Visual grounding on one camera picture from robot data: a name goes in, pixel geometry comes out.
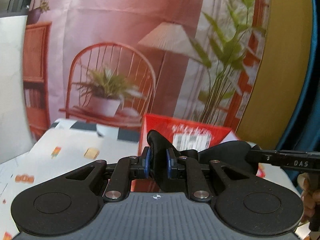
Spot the white cartoon print tablecloth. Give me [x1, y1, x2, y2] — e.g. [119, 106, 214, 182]
[1, 124, 303, 239]

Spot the blue curtain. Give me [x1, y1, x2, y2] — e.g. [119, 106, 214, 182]
[273, 0, 320, 156]

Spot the black eye mask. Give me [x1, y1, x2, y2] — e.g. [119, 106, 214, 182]
[147, 130, 258, 192]

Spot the right hand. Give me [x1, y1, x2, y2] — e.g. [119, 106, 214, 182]
[297, 173, 319, 223]

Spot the printed living room backdrop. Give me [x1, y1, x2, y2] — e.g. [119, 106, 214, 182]
[23, 0, 269, 139]

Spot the red strawberry cardboard box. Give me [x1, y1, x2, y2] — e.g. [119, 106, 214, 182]
[131, 113, 266, 192]

